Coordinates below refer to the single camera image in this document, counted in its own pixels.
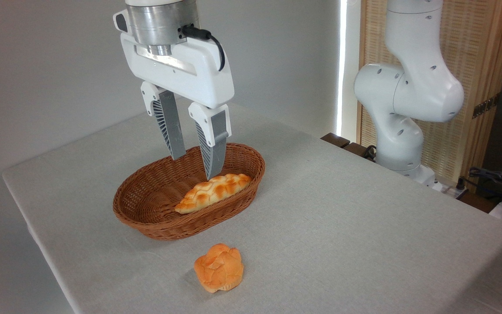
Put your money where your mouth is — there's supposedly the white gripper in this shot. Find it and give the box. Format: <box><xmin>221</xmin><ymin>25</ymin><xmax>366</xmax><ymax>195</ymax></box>
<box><xmin>120</xmin><ymin>33</ymin><xmax>235</xmax><ymax>181</ymax></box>

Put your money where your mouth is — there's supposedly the round orange bread roll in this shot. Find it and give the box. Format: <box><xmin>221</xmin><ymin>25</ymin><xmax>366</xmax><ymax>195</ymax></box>
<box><xmin>193</xmin><ymin>243</ymin><xmax>244</xmax><ymax>294</ymax></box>

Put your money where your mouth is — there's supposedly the long braided bread loaf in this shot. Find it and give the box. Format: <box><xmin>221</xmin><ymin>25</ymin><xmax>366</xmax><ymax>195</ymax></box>
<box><xmin>174</xmin><ymin>173</ymin><xmax>252</xmax><ymax>215</ymax></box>

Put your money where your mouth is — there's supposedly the brown wicker oval basket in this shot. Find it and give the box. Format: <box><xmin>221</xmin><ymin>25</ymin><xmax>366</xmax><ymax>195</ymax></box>
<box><xmin>112</xmin><ymin>142</ymin><xmax>266</xmax><ymax>241</ymax></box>

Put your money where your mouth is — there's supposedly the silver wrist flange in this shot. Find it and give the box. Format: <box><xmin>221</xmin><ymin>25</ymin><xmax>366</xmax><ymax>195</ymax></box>
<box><xmin>112</xmin><ymin>3</ymin><xmax>200</xmax><ymax>57</ymax></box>

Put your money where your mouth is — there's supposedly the light grey tablecloth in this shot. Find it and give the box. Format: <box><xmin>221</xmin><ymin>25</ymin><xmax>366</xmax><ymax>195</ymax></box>
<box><xmin>1</xmin><ymin>102</ymin><xmax>502</xmax><ymax>314</ymax></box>

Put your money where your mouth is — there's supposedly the white power strip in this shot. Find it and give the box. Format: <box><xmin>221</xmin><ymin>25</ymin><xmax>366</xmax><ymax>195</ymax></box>
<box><xmin>439</xmin><ymin>182</ymin><xmax>470</xmax><ymax>200</ymax></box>

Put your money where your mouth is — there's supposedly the brass screen hinge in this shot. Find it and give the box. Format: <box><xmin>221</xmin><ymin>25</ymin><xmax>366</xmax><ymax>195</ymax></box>
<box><xmin>471</xmin><ymin>93</ymin><xmax>500</xmax><ymax>119</ymax></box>

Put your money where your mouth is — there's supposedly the bamboo folding screen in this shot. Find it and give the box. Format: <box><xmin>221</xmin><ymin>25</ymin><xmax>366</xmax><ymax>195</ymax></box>
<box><xmin>356</xmin><ymin>0</ymin><xmax>502</xmax><ymax>189</ymax></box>

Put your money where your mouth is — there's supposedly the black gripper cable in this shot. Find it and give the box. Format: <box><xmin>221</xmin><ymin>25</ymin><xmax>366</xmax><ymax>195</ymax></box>
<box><xmin>180</xmin><ymin>24</ymin><xmax>226</xmax><ymax>72</ymax></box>

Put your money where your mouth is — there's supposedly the black cable bundle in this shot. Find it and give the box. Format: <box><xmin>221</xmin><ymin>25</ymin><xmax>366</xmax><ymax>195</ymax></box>
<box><xmin>468</xmin><ymin>166</ymin><xmax>502</xmax><ymax>196</ymax></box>

